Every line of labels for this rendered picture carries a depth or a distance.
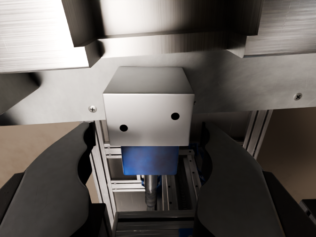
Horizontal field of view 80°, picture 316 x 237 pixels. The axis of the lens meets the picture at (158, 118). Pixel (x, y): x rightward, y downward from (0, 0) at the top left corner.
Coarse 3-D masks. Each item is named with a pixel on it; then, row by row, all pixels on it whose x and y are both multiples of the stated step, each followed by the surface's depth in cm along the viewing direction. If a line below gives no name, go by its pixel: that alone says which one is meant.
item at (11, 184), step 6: (18, 174) 8; (12, 180) 7; (18, 180) 7; (6, 186) 7; (12, 186) 7; (0, 192) 7; (6, 192) 7; (12, 192) 7; (0, 198) 7; (6, 198) 7; (12, 198) 7; (0, 204) 6; (6, 204) 6; (0, 210) 6; (6, 210) 6; (0, 216) 6; (0, 222) 6
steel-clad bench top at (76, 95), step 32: (96, 64) 15; (128, 64) 15; (160, 64) 15; (192, 64) 15; (224, 64) 15; (256, 64) 15; (288, 64) 15; (32, 96) 16; (64, 96) 16; (96, 96) 16; (224, 96) 16; (256, 96) 16; (288, 96) 16
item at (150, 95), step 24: (120, 72) 13; (144, 72) 13; (168, 72) 13; (120, 96) 10; (144, 96) 10; (168, 96) 10; (192, 96) 10; (120, 120) 11; (144, 120) 11; (168, 120) 11; (120, 144) 12; (144, 144) 12; (168, 144) 12; (144, 168) 15; (168, 168) 15
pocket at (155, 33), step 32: (64, 0) 5; (96, 0) 7; (128, 0) 7; (160, 0) 7; (192, 0) 7; (224, 0) 7; (256, 0) 5; (96, 32) 8; (128, 32) 8; (160, 32) 7; (192, 32) 7; (224, 32) 7; (256, 32) 5
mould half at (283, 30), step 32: (0, 0) 5; (32, 0) 5; (288, 0) 5; (0, 32) 5; (32, 32) 5; (64, 32) 5; (288, 32) 5; (0, 64) 6; (32, 64) 6; (64, 64) 6
